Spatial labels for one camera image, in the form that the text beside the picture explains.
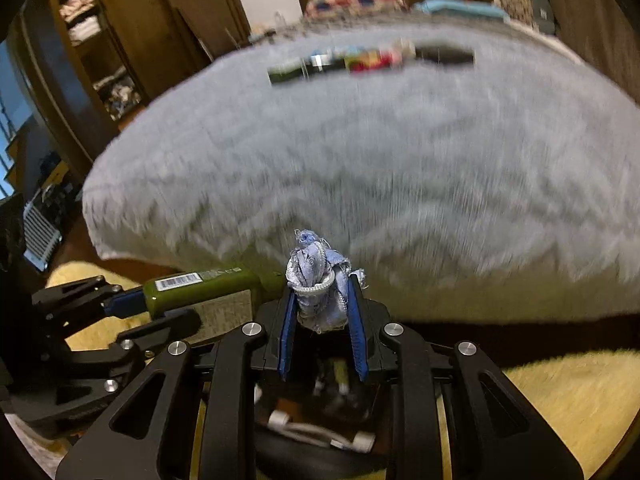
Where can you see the light blue pillow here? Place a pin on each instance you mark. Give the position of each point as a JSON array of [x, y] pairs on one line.
[[462, 9]]

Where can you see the blue snack packet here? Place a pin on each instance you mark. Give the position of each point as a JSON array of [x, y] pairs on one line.
[[374, 59]]

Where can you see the wooden wardrobe with shelves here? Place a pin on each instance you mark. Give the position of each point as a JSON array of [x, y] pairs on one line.
[[87, 67]]

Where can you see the brown curtain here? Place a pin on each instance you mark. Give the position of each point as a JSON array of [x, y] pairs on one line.
[[599, 31]]

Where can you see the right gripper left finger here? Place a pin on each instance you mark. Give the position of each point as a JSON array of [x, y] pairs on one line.
[[278, 321]]

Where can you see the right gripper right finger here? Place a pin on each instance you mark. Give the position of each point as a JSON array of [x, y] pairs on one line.
[[366, 319]]

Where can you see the black box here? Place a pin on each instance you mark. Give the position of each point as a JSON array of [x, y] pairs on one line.
[[442, 54]]

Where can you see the black tube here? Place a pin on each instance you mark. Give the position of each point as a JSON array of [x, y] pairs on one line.
[[305, 68]]

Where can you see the grey fluffy blanket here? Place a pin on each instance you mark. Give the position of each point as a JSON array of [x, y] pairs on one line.
[[506, 190]]

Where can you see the patterned cushion pile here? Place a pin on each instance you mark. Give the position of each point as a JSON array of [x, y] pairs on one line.
[[536, 14]]

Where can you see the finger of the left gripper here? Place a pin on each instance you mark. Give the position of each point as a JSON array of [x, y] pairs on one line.
[[90, 297], [150, 334]]

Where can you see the plaid red blue pillow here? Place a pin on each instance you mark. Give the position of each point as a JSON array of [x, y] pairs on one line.
[[322, 9]]

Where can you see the green bottle with label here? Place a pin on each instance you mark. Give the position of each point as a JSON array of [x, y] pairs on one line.
[[184, 289]]

